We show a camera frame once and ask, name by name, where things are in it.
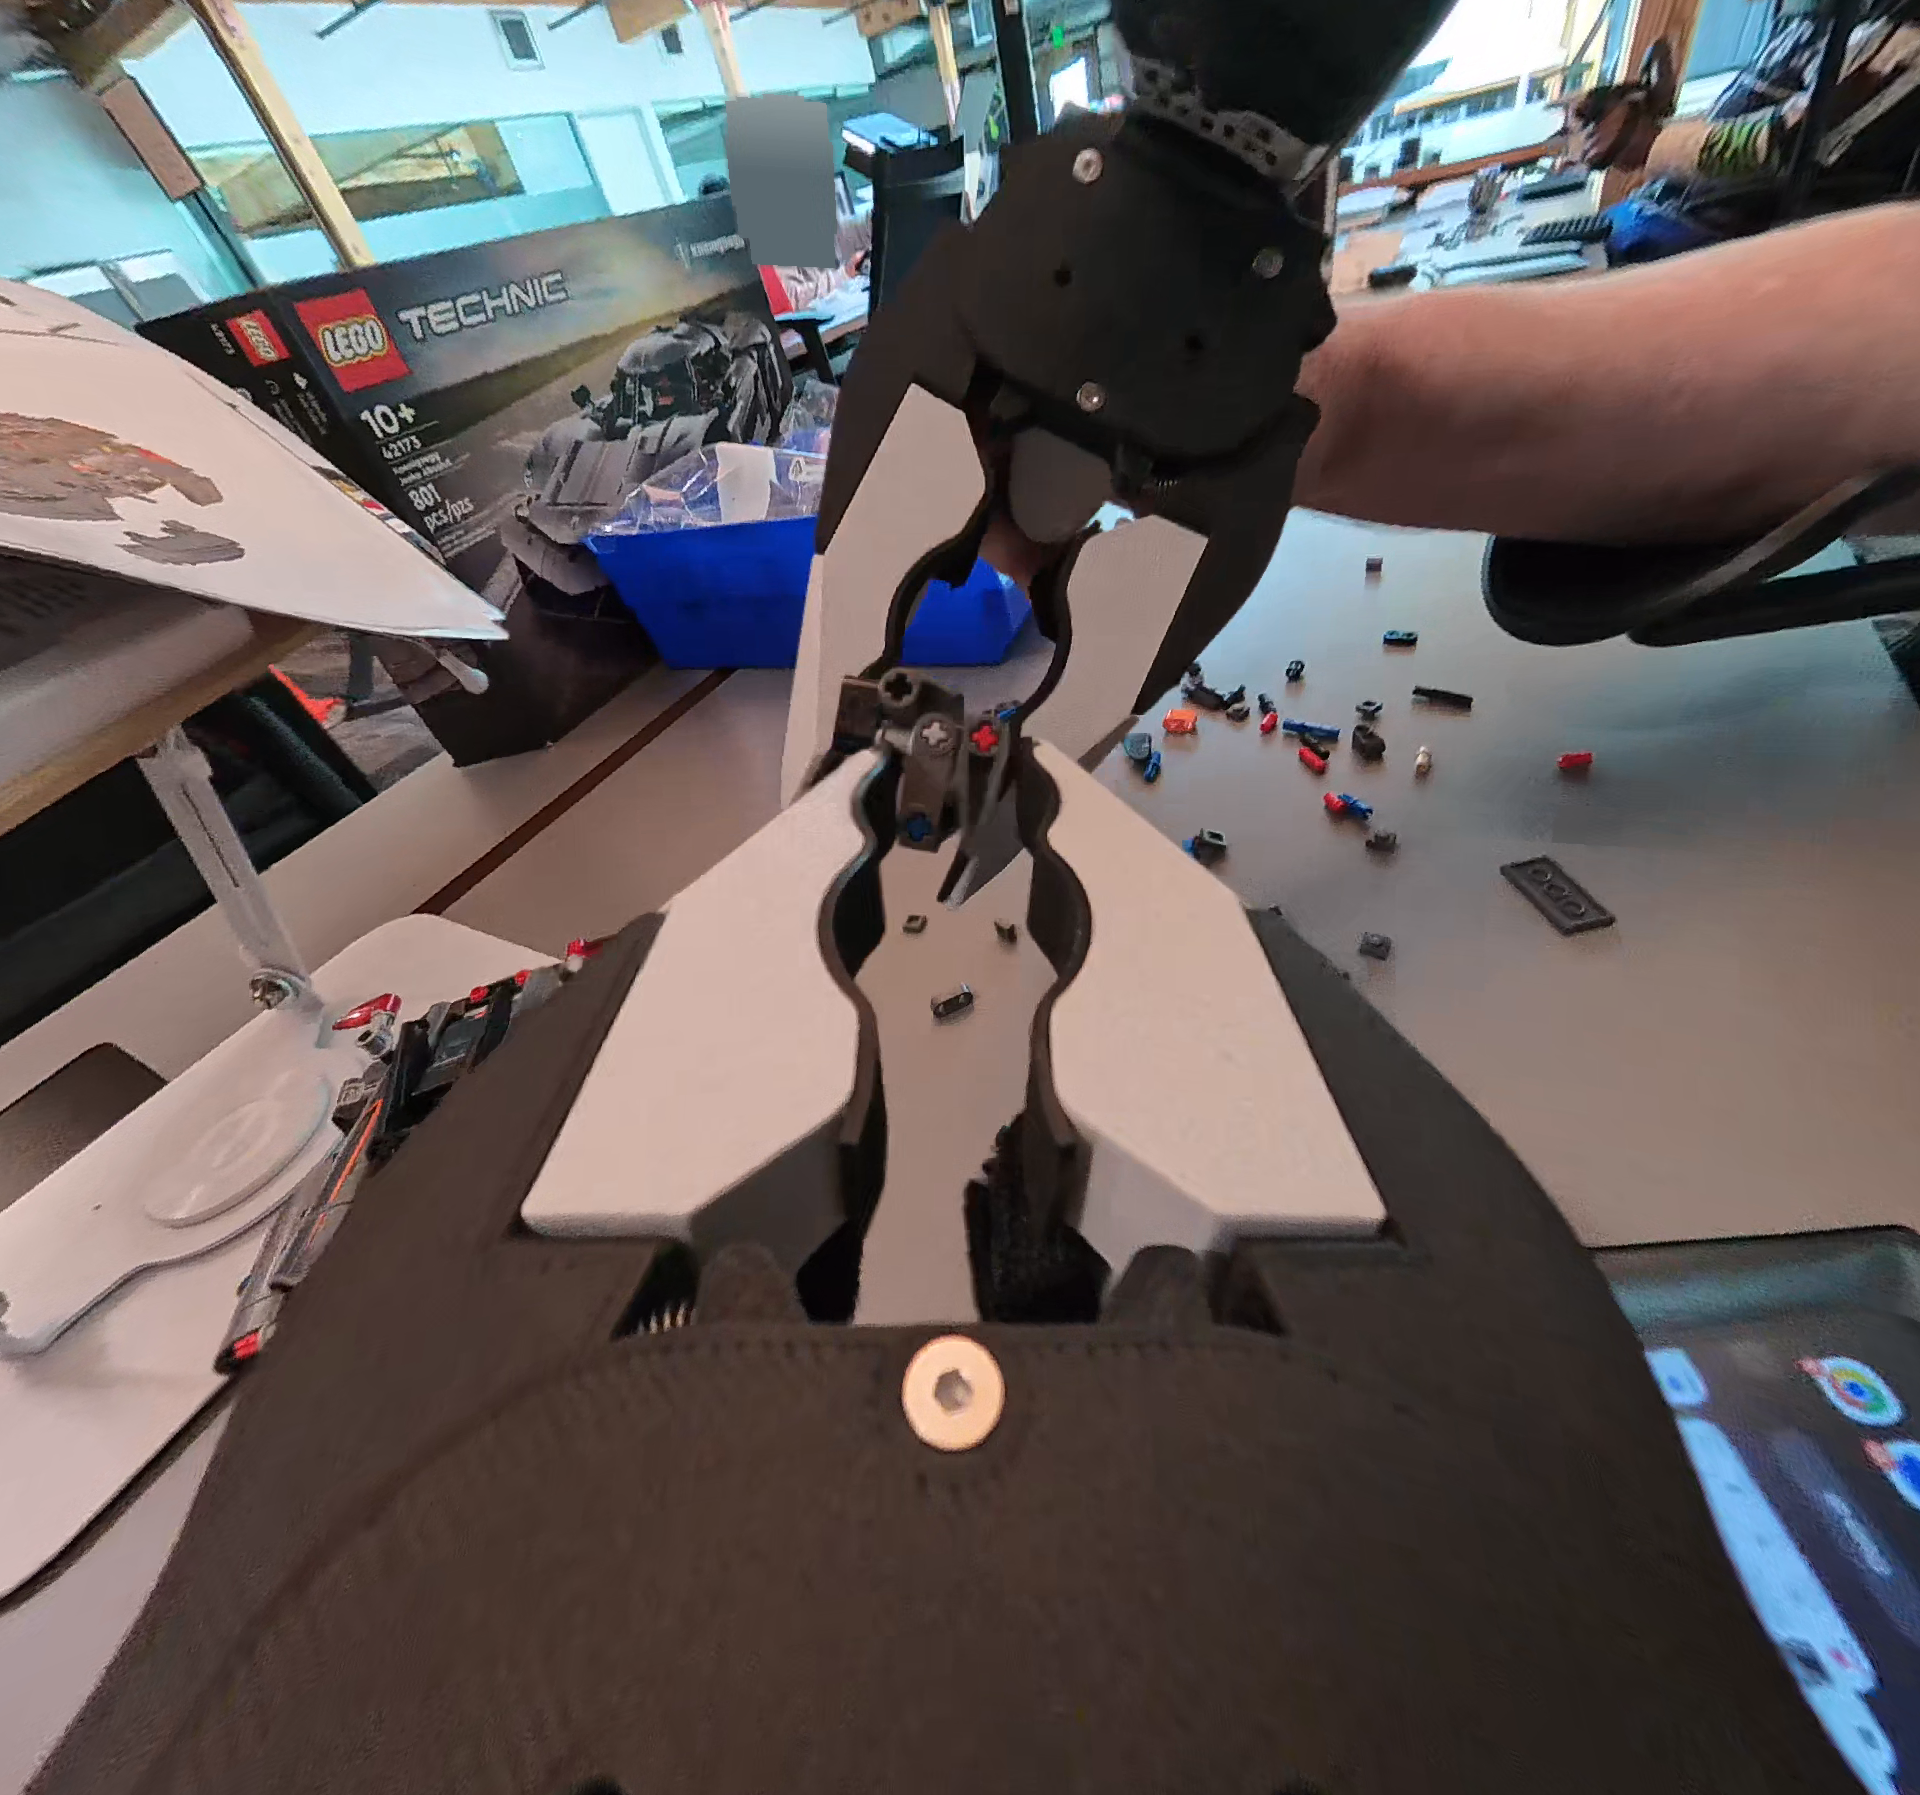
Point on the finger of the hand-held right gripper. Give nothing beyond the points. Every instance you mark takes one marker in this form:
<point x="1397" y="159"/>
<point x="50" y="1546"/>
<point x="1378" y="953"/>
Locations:
<point x="886" y="521"/>
<point x="1139" y="594"/>

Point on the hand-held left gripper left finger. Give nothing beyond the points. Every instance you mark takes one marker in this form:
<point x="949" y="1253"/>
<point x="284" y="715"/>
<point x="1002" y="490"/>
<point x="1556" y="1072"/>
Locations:
<point x="706" y="1075"/>

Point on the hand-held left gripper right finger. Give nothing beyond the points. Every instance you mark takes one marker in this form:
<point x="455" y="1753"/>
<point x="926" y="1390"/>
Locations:
<point x="1217" y="1075"/>

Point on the small lego beam assembly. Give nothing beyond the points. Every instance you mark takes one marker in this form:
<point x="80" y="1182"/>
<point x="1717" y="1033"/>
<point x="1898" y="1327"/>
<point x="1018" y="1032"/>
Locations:
<point x="938" y="744"/>

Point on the person's right forearm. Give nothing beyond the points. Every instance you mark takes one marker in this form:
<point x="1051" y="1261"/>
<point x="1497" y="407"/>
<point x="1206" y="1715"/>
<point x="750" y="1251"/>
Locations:
<point x="1576" y="385"/>

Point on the scattered loose lego pieces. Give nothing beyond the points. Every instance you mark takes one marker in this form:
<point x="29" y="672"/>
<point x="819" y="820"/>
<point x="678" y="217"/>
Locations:
<point x="1310" y="738"/>

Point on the grey and black lego car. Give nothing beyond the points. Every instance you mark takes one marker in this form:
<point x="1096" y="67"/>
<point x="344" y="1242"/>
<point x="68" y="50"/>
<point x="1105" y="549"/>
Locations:
<point x="435" y="1060"/>

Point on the dark grey lego plate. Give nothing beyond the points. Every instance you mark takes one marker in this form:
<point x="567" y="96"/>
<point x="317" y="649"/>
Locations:
<point x="1557" y="896"/>

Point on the lego set box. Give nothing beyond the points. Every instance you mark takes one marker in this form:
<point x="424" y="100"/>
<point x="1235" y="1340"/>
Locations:
<point x="495" y="370"/>

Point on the lego instruction booklet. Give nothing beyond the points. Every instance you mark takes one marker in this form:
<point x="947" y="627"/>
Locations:
<point x="226" y="535"/>

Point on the person's right hand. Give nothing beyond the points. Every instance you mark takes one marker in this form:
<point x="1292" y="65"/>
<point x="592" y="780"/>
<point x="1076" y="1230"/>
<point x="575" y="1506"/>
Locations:
<point x="1021" y="558"/>

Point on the clear plastic parts bags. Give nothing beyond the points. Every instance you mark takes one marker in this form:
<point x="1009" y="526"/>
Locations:
<point x="706" y="483"/>

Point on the blue plastic bin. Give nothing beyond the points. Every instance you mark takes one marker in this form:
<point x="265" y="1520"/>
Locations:
<point x="706" y="594"/>

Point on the black office chair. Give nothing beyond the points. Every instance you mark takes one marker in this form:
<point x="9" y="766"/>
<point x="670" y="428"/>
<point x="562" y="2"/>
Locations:
<point x="909" y="220"/>

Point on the black pole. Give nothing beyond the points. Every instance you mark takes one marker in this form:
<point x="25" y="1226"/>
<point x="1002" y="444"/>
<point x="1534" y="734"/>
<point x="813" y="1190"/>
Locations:
<point x="1009" y="12"/>

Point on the background wooden desk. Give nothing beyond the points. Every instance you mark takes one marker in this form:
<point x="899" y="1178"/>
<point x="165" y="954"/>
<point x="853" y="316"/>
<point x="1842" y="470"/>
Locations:
<point x="1485" y="251"/>

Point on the black armrest pad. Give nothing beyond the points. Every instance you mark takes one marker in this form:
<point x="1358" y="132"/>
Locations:
<point x="1620" y="594"/>

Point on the red fuzzy object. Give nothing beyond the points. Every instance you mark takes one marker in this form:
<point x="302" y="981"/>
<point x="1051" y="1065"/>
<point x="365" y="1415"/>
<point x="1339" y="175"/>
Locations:
<point x="314" y="700"/>

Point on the dark table hatch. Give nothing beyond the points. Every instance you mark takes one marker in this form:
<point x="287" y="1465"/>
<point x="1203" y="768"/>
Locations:
<point x="61" y="1136"/>

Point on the white book stand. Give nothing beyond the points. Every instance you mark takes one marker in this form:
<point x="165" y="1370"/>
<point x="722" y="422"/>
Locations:
<point x="121" y="1377"/>

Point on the smartphone with lit screen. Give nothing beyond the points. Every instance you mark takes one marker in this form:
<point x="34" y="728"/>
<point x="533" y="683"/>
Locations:
<point x="1800" y="1526"/>

